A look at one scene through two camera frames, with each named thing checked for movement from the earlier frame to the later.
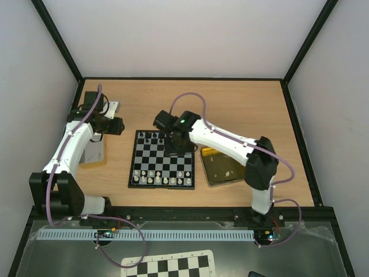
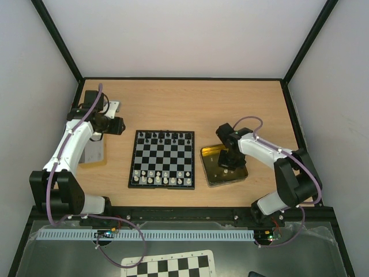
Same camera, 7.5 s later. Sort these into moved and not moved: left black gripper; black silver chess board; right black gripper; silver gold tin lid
Moved: right black gripper
Not moved: silver gold tin lid; left black gripper; black silver chess board
